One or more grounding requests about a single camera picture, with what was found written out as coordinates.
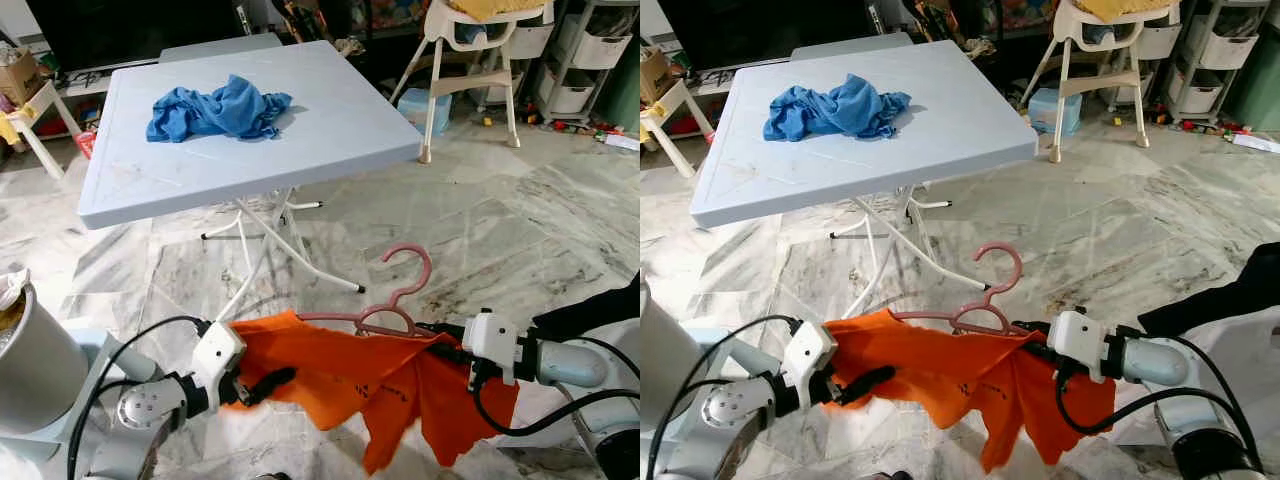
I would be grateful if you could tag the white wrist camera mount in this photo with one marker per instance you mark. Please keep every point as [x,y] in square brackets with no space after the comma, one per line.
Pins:
[218,355]
[1078,340]
[490,340]
[812,355]

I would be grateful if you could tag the grey storage trolley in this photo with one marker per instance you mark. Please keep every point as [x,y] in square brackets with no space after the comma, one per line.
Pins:
[1210,50]
[580,50]

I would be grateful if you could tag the pale grey folding table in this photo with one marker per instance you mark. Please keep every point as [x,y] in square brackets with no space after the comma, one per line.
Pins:
[860,170]
[250,170]

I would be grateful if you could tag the light blue plastic box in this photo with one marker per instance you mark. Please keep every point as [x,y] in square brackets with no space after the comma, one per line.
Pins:
[415,110]
[1050,110]

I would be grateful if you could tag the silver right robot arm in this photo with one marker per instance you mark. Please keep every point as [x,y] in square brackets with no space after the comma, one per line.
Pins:
[575,362]
[1165,360]

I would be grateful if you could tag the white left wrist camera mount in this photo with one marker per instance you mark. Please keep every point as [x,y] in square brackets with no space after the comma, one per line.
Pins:
[218,355]
[812,355]

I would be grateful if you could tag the cream baby high chair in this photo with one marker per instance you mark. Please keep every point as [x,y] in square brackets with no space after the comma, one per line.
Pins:
[480,85]
[1100,83]

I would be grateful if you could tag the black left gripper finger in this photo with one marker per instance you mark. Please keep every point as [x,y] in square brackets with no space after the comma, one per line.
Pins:
[272,383]
[870,382]

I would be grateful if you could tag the blue cloth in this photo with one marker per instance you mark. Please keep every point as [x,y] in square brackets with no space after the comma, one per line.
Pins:
[840,110]
[220,110]

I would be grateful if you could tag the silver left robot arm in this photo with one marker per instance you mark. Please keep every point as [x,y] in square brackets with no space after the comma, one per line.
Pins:
[735,410]
[145,410]

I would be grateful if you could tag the black television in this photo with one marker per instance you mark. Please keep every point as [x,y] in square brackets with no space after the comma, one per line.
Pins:
[130,30]
[765,30]

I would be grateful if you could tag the small white side table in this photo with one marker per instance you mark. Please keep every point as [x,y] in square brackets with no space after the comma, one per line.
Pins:
[45,100]
[675,100]

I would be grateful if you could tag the red lattice basket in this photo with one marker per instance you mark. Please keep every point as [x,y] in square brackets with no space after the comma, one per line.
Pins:
[86,145]

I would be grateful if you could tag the orange shirt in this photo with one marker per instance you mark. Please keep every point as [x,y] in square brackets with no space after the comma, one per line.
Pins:
[350,380]
[950,380]

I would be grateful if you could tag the pink plastic hanger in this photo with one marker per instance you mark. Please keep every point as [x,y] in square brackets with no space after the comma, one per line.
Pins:
[1019,268]
[429,270]

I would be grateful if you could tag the green bin with white top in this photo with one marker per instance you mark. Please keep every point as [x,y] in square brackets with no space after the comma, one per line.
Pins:
[1255,90]

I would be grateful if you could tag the grey laundry basket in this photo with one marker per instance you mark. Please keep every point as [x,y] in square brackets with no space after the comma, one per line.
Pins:
[40,370]

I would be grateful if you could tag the brown cardboard box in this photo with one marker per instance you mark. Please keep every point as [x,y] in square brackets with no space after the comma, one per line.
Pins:
[20,75]
[658,75]

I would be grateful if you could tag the white paper sheet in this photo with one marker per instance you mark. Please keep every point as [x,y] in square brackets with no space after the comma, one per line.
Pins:
[622,141]
[1255,142]

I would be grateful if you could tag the yellow cloth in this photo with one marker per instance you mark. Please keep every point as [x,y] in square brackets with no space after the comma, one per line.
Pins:
[1125,8]
[500,8]

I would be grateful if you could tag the cream white garment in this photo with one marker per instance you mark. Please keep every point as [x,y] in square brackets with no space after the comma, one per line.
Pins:
[12,290]

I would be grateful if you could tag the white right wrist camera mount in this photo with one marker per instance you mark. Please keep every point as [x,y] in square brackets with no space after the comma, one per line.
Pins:
[490,340]
[1078,340]

